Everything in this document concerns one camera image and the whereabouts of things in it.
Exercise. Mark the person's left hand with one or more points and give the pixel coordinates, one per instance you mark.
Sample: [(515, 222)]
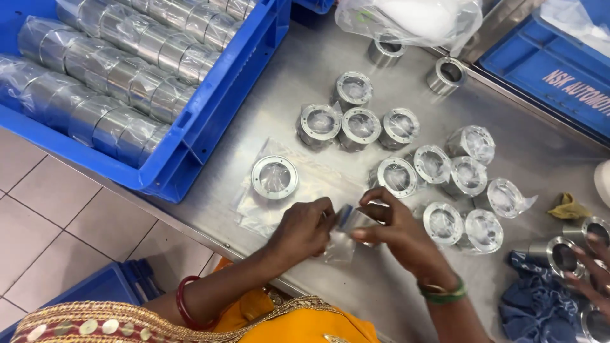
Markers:
[(298, 231)]

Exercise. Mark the person's right hand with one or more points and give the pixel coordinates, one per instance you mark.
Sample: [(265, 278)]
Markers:
[(410, 238)]

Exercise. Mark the small clear plastic bag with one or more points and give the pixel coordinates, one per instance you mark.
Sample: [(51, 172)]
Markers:
[(339, 250)]

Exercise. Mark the bare flanged metal sleeve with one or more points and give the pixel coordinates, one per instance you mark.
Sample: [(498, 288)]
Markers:
[(555, 255), (584, 231), (274, 177), (351, 220), (386, 51), (445, 75), (595, 326)]

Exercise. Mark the stack of clear plastic bags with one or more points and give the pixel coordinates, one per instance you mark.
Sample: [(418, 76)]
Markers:
[(314, 183)]

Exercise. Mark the green and gold bangles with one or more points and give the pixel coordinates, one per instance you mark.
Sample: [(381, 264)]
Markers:
[(443, 294)]

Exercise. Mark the orange embroidered garment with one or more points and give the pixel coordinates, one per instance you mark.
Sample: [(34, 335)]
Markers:
[(267, 324)]

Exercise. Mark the group of bagged metal sleeves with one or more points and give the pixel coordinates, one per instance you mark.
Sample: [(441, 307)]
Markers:
[(361, 126)]

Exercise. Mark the red bangle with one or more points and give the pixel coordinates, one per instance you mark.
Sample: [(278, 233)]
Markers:
[(183, 309)]

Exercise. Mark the blue cloth rag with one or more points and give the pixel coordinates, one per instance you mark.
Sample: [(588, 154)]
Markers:
[(533, 305)]

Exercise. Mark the large blue plastic crate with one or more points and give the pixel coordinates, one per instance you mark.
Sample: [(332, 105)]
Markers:
[(228, 95)]

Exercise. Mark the yellow cloth rag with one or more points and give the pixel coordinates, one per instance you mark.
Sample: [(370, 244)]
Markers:
[(567, 208)]

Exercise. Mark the white roll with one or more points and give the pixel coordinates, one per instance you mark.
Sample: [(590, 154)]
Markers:
[(604, 183)]

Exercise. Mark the low blue plastic crate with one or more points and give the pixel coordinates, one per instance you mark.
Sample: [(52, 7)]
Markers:
[(95, 293)]

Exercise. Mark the blue crate with pink print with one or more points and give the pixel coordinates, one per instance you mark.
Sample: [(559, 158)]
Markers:
[(553, 76)]

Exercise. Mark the large plastic bag white contents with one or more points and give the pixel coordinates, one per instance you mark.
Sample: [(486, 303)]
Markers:
[(410, 19)]

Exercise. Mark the blue crate corner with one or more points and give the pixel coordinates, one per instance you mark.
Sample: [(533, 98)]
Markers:
[(312, 4)]

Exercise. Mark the rows of wrapped metal cylinders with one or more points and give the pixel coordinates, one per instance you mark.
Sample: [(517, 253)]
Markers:
[(109, 71)]

